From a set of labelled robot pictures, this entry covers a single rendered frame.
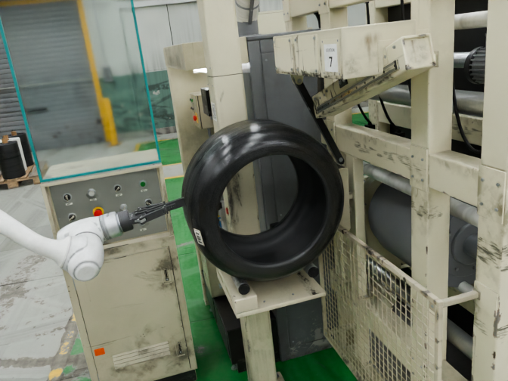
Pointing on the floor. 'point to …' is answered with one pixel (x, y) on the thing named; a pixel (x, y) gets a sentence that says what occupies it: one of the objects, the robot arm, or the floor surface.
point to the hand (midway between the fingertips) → (175, 204)
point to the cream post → (232, 197)
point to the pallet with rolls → (16, 160)
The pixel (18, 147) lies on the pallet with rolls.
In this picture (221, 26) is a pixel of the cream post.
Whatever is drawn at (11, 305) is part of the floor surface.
